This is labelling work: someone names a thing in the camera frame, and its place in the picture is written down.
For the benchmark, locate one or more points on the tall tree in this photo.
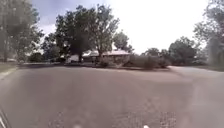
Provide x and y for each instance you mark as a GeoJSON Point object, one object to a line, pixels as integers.
{"type": "Point", "coordinates": [213, 33]}
{"type": "Point", "coordinates": [15, 30]}

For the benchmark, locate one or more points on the small tree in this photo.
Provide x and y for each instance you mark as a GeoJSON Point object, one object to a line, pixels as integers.
{"type": "Point", "coordinates": [121, 40]}

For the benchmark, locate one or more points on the robot's own part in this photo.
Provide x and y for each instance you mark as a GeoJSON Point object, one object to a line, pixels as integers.
{"type": "Point", "coordinates": [146, 126]}

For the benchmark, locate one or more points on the large dark tree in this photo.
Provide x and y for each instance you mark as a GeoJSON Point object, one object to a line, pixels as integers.
{"type": "Point", "coordinates": [83, 30]}

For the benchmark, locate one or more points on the grass verge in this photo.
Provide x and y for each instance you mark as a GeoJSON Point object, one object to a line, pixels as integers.
{"type": "Point", "coordinates": [5, 67]}

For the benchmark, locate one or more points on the tree with round crown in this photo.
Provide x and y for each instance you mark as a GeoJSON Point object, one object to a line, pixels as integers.
{"type": "Point", "coordinates": [182, 50]}

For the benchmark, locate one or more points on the grey asphalt road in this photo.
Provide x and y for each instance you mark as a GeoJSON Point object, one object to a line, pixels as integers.
{"type": "Point", "coordinates": [110, 96]}

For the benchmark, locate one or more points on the low house with pale roof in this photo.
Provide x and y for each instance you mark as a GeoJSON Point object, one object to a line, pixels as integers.
{"type": "Point", "coordinates": [111, 55]}

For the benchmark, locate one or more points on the row of bushes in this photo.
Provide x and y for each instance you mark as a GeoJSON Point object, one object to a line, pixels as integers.
{"type": "Point", "coordinates": [146, 62]}

